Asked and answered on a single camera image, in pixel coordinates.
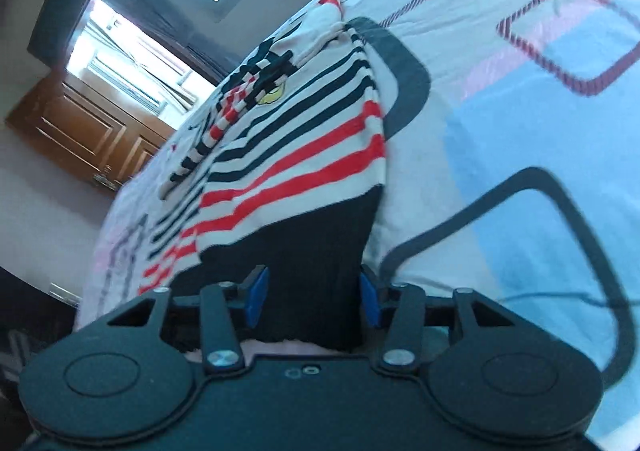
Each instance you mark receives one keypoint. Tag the patterned bed sheet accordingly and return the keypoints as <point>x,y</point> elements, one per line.
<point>512,168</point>

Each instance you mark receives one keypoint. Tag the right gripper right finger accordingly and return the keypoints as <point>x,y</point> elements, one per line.
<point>488,371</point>

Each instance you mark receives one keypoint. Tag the brown wooden door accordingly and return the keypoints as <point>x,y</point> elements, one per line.
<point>89,128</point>

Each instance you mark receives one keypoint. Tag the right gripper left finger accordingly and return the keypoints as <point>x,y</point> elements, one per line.
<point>117,378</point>

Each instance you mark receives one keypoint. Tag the striped knit sweater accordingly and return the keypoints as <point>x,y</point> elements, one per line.
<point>284,167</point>

